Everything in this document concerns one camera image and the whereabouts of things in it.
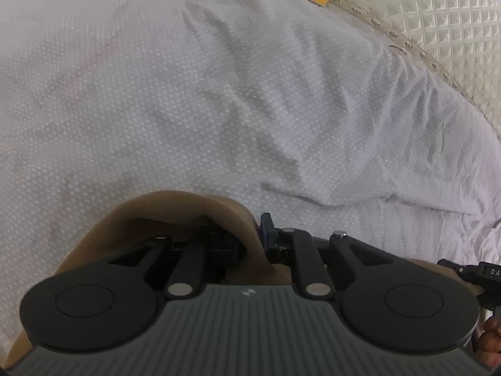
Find cream quilted headboard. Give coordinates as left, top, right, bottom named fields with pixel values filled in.
left=331, top=0, right=501, bottom=142

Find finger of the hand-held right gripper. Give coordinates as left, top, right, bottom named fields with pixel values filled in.
left=436, top=258, right=469, bottom=283

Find person's right hand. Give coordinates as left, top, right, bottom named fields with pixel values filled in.
left=472, top=315, right=501, bottom=367

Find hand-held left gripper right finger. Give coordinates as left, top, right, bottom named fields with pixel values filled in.
left=259, top=212, right=408, bottom=301

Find brown sweatshirt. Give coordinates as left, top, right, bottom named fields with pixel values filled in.
left=8, top=190, right=484, bottom=365

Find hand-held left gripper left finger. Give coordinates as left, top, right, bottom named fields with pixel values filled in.
left=106, top=232, right=244, bottom=299

